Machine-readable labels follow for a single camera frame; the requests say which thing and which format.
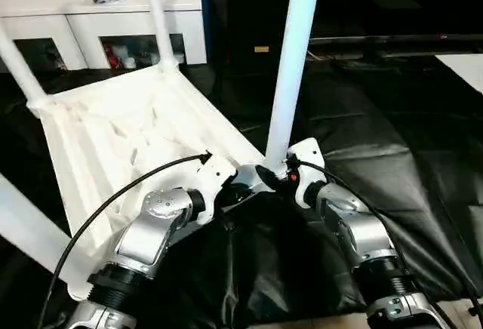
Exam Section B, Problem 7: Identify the black plastic mat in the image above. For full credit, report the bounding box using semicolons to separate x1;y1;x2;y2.
0;63;483;326

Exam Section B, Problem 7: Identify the white flat board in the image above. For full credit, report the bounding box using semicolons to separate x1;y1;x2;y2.
433;54;483;94

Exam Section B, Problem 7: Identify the white cabinet with glass doors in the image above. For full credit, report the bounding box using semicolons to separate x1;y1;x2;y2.
0;0;208;71

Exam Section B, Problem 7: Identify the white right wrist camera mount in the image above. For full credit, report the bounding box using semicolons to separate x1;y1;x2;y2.
285;137;327;209

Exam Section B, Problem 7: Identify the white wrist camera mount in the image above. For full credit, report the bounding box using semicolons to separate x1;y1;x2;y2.
195;152;239;227
285;137;327;209

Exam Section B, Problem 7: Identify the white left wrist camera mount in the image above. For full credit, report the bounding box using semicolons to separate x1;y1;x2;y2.
195;152;239;227

